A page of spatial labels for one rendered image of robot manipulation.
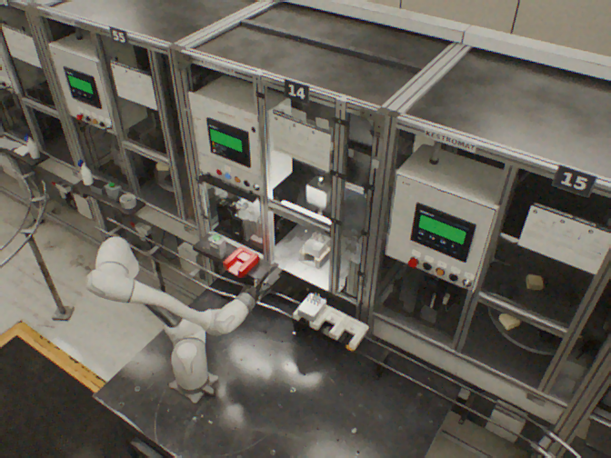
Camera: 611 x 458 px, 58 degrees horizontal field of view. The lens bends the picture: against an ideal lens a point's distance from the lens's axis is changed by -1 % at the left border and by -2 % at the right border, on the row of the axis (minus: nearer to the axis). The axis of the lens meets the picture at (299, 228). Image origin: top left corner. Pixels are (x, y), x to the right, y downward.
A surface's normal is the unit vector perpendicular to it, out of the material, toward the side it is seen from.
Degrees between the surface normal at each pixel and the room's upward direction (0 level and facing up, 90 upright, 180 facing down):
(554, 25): 90
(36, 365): 0
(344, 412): 0
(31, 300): 0
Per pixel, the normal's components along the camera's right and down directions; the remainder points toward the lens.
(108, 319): 0.00, -0.75
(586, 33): -0.55, 0.55
